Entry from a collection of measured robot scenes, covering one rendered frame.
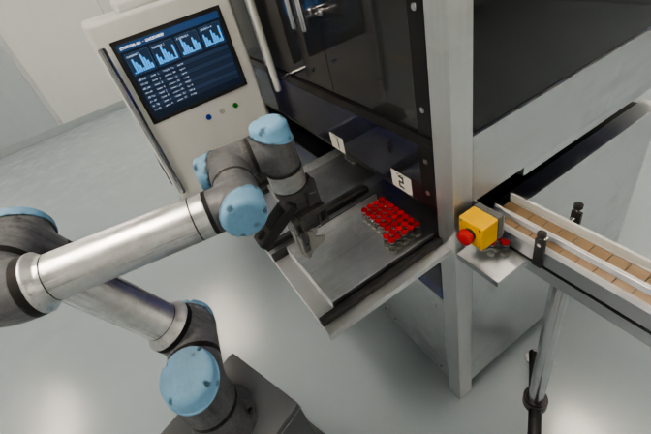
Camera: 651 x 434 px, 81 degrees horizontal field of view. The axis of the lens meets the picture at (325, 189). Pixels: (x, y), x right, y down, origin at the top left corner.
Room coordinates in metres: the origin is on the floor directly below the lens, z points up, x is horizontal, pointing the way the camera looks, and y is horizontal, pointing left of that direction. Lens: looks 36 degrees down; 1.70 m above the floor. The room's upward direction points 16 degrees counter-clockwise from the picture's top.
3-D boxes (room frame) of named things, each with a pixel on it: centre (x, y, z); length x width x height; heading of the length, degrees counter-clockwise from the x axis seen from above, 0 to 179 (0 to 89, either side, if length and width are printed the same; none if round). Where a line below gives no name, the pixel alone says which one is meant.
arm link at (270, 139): (0.67, 0.07, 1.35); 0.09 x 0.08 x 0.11; 103
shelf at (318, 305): (0.96, 0.00, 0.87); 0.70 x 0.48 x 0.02; 22
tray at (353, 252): (0.79, -0.05, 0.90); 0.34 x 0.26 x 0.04; 112
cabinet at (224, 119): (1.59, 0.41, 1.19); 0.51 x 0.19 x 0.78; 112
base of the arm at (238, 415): (0.46, 0.38, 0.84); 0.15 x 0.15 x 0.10
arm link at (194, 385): (0.47, 0.38, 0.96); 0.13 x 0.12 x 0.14; 13
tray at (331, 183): (1.14, 0.00, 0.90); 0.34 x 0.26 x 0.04; 112
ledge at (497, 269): (0.64, -0.38, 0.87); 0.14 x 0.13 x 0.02; 112
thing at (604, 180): (1.82, -0.36, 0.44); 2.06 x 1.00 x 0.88; 22
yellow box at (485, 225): (0.64, -0.34, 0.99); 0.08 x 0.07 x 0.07; 112
